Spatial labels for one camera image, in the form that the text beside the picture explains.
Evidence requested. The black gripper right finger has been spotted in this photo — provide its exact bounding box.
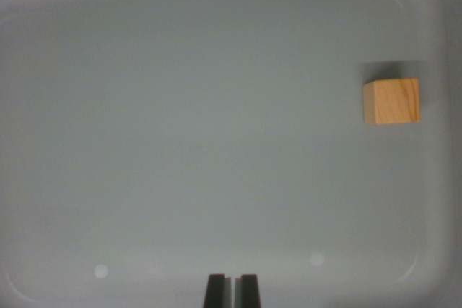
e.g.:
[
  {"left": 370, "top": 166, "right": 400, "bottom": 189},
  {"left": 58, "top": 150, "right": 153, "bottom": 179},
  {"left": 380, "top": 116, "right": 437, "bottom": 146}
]
[{"left": 234, "top": 273, "right": 262, "bottom": 308}]

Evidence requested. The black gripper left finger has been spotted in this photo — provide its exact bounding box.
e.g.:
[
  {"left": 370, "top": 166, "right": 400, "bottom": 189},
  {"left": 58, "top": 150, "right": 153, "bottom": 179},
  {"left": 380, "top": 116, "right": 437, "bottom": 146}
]
[{"left": 203, "top": 273, "right": 232, "bottom": 308}]

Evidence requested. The wooden cube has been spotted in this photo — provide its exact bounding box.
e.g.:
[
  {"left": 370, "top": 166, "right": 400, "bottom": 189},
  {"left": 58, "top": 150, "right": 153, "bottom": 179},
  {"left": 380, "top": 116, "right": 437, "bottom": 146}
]
[{"left": 362, "top": 77, "right": 422, "bottom": 126}]

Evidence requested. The grey plastic bin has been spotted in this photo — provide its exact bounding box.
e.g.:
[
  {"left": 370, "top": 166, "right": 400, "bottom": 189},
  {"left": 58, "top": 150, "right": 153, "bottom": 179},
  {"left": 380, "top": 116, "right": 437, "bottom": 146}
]
[{"left": 0, "top": 0, "right": 462, "bottom": 308}]

